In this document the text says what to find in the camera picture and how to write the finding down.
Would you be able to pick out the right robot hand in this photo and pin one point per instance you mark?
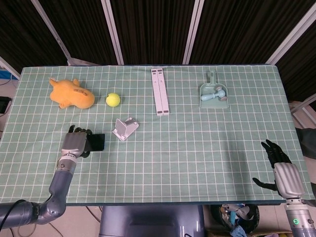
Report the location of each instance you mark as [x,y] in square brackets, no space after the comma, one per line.
[287,177]

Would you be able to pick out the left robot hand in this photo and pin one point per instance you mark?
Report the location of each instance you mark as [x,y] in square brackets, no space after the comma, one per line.
[72,143]

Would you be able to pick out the black smartphone with teal edge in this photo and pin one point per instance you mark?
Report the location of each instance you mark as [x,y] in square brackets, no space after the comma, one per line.
[97,142]

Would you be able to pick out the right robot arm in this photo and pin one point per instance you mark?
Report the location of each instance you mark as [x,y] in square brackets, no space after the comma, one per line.
[299,219]

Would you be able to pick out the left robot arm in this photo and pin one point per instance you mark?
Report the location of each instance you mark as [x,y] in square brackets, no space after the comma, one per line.
[59,182]

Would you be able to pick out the white folding phone stand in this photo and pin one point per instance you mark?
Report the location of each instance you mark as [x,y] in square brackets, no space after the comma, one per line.
[128,126]

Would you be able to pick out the folded light grey laptop stand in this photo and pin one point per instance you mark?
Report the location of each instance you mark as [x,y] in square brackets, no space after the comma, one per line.
[160,93]

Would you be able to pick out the orange plush toy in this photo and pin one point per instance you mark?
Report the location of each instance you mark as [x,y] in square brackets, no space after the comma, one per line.
[74,95]

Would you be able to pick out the yellow tennis ball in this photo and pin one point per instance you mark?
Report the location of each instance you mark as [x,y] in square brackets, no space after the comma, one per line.
[113,99]

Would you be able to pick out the black trash bin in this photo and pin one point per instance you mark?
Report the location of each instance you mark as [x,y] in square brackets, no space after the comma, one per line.
[238,217]

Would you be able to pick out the small black box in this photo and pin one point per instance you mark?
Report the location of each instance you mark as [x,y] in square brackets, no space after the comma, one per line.
[5,105]

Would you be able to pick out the blue plastic item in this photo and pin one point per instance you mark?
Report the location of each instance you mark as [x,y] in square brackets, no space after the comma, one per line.
[5,74]

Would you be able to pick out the green checkered tablecloth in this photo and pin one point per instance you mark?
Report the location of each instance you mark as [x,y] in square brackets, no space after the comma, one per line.
[185,160]

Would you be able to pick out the green plastic dustpan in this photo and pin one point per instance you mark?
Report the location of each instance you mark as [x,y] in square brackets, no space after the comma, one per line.
[213,104]

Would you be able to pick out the black pleated curtain panel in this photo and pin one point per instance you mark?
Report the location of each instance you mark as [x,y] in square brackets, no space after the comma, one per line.
[237,29]
[22,32]
[301,71]
[153,29]
[84,29]

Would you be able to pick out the blue-grey robot torso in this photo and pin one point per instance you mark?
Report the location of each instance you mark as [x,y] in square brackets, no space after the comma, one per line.
[150,222]

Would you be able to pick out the white aluminium frame post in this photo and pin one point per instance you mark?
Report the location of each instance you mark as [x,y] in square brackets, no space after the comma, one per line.
[291,34]
[8,66]
[193,32]
[302,106]
[53,34]
[113,32]

